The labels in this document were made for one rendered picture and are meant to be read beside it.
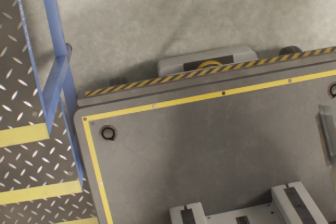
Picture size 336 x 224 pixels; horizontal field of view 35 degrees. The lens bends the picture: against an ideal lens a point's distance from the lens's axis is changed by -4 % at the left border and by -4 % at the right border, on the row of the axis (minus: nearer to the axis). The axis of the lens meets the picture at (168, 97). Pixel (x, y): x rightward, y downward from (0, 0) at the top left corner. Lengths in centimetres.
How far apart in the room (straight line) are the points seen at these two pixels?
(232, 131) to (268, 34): 40
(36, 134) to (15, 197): 33
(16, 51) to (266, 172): 71
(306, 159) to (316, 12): 46
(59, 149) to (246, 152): 44
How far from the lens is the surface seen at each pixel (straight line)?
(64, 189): 124
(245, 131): 130
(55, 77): 122
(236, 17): 155
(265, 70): 126
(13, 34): 93
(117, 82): 144
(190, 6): 152
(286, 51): 150
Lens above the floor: 149
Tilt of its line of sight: 70 degrees down
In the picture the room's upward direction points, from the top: 164 degrees clockwise
